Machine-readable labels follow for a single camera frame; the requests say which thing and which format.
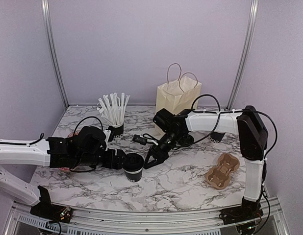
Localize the brown cardboard cup carrier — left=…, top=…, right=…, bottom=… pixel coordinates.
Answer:
left=205, top=153, right=240, bottom=190

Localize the black cup holding straws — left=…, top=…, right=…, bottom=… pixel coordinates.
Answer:
left=108, top=122, right=124, bottom=140

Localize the cream paper bag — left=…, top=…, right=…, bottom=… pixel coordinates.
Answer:
left=155, top=64, right=202, bottom=137

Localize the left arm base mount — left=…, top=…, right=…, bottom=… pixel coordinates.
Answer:
left=30, top=186, right=73, bottom=224

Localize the red patterned bowl dark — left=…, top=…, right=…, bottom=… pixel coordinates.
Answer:
left=67, top=131, right=79, bottom=138

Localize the black cup lid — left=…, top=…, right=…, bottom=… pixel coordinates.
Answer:
left=123, top=153, right=144, bottom=172
left=177, top=134, right=194, bottom=146

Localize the black paper coffee cup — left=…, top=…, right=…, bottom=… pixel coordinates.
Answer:
left=124, top=167, right=143, bottom=182

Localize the left aluminium frame post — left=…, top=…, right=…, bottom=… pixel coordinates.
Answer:
left=41, top=0, right=70, bottom=109

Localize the front aluminium rail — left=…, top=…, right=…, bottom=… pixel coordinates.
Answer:
left=3, top=197, right=290, bottom=235

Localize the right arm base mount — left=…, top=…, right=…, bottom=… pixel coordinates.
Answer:
left=219, top=193, right=264, bottom=225

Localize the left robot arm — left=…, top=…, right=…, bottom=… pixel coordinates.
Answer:
left=0, top=126, right=126, bottom=220

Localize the right aluminium frame post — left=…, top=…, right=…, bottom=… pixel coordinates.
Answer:
left=227, top=0, right=259, bottom=110

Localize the aluminium frame post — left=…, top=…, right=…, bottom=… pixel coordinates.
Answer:
left=227, top=0, right=259, bottom=110
left=41, top=0, right=70, bottom=109

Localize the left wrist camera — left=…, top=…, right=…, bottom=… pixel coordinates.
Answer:
left=103, top=129, right=114, bottom=151

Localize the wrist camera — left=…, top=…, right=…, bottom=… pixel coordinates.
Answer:
left=132, top=133, right=158, bottom=145
left=103, top=129, right=114, bottom=151

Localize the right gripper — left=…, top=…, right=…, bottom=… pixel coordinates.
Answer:
left=144, top=130, right=185, bottom=169

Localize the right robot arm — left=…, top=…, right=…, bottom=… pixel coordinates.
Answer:
left=144, top=105, right=273, bottom=219

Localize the white wrapped straws bundle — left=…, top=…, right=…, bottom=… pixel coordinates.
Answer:
left=97, top=93, right=130, bottom=127

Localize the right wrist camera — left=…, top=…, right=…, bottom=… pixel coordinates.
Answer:
left=132, top=133, right=158, bottom=145

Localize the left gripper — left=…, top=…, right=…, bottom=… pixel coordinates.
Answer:
left=76, top=148, right=129, bottom=169

